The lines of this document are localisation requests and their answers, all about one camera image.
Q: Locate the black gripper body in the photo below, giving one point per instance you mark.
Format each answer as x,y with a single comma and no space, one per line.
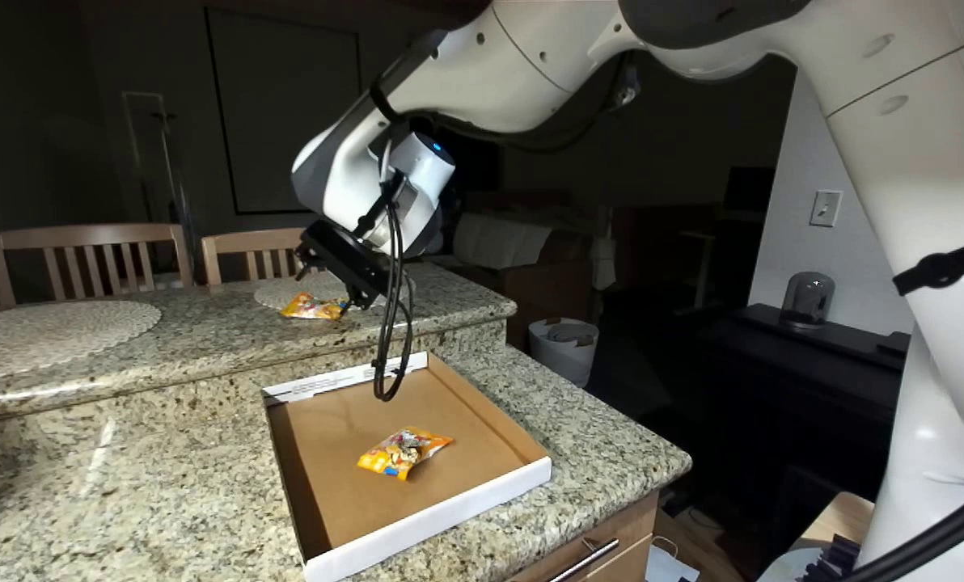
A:
361,277

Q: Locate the orange cartoon snack packet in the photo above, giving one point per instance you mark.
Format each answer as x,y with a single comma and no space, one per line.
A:
310,309
402,455

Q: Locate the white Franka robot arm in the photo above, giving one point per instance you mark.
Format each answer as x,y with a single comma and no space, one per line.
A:
527,66

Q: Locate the flat cardboard box white rim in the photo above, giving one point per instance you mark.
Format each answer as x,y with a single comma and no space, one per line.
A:
332,505

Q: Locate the wooden slat-back chair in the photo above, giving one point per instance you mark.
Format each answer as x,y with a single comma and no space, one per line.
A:
82,234
251,238

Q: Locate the white bag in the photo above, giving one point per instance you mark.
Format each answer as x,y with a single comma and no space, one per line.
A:
501,242

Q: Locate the white trash bin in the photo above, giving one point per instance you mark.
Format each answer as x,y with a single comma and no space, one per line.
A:
565,349

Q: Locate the pale floor stand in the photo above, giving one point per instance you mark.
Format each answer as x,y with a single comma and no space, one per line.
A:
171,164

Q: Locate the wooden counter drawer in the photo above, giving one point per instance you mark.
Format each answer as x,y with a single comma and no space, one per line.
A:
632,529

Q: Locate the black low cabinet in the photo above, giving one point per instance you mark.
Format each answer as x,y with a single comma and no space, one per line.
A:
818,366

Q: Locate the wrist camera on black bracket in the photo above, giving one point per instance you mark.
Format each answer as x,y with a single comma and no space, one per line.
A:
325,248

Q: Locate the white wall light switch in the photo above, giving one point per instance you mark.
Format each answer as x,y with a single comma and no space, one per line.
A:
827,208

